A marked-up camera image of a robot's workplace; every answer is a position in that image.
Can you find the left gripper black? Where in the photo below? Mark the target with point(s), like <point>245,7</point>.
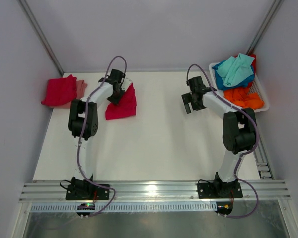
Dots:
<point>115,101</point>

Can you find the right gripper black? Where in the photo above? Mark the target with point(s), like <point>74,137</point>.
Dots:
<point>187,97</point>

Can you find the magenta t shirt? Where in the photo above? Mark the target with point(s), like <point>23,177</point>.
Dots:
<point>125,108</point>

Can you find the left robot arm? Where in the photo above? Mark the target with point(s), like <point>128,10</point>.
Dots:
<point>83,125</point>

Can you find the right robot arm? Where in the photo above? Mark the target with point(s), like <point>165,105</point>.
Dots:
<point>238,135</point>

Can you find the folded salmon pink t shirt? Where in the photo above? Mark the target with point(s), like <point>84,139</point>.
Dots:
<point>80,89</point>

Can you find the orange t shirt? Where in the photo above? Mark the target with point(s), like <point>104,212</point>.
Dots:
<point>242,98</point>

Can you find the turquoise t shirt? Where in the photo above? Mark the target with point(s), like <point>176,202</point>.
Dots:
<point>235,69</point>

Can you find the folded red t shirt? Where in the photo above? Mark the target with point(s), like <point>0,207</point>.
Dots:
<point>60,91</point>

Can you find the blue t shirt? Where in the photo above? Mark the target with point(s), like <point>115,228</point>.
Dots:
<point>247,80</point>

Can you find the white plastic basket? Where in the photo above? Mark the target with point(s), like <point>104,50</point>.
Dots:
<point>255,87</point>

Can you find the red t shirt in basket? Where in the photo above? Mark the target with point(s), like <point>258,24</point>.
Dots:
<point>254,62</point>

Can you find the left black connector board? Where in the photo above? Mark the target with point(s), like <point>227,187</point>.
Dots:
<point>84,210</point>

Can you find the black connector board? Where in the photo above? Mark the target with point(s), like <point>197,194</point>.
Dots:
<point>223,209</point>
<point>84,210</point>

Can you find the right black connector board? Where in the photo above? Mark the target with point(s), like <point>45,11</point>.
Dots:
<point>223,209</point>

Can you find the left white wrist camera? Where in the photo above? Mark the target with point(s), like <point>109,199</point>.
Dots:
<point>126,84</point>

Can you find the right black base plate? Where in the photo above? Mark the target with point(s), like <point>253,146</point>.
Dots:
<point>218,189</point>

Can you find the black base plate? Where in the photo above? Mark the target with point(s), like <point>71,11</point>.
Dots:
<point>218,189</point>
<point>86,192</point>

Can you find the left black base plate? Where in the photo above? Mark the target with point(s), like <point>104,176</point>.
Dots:
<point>86,192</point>

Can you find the right aluminium corner post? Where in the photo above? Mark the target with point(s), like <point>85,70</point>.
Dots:
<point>273,10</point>

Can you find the aluminium corner post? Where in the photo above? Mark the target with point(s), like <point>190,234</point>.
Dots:
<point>40,34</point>
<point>273,10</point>

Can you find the slotted white cable duct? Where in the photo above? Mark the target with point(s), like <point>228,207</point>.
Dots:
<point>127,207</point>

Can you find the aluminium front rail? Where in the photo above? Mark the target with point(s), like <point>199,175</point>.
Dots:
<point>153,191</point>

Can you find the left aluminium corner post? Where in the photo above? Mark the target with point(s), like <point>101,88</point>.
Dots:
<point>40,34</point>

